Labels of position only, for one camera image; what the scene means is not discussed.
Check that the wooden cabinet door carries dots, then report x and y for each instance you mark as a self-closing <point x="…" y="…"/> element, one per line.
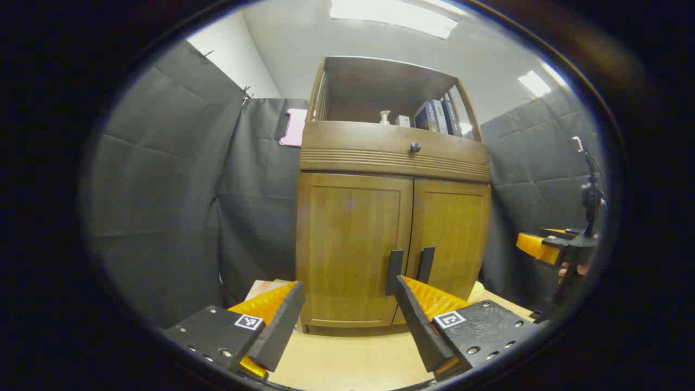
<point x="453" y="233"/>
<point x="347" y="244"/>

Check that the dark blue book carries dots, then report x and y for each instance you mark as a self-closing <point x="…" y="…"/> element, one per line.
<point x="424" y="117"/>

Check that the small ceiling light panel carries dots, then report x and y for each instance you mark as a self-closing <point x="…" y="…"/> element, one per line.
<point x="535" y="84"/>

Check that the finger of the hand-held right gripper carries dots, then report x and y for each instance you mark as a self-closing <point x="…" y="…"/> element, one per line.
<point x="535" y="247"/>

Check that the grey spine book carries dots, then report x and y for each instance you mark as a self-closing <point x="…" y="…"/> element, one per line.
<point x="440" y="117"/>

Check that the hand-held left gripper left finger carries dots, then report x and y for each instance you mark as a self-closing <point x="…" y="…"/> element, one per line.
<point x="279" y="331"/>

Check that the white pump bottle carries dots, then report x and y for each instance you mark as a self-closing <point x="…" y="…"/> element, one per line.
<point x="384" y="118"/>

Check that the black backdrop cloth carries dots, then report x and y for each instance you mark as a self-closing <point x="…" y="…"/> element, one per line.
<point x="163" y="190"/>

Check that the wooden drawer with black knob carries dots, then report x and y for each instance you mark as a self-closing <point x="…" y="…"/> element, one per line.
<point x="369" y="144"/>

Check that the stack of paper booklets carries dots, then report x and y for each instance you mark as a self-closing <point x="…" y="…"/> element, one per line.
<point x="259" y="288"/>

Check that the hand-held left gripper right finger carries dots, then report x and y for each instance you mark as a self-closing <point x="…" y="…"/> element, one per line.
<point x="421" y="331"/>

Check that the small white box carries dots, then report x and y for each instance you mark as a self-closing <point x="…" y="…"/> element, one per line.
<point x="402" y="121"/>

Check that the large ceiling light panel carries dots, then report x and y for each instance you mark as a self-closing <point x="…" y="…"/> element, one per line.
<point x="391" y="16"/>

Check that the wooden double-door shoe cabinet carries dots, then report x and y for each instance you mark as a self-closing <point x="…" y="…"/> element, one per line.
<point x="391" y="81"/>

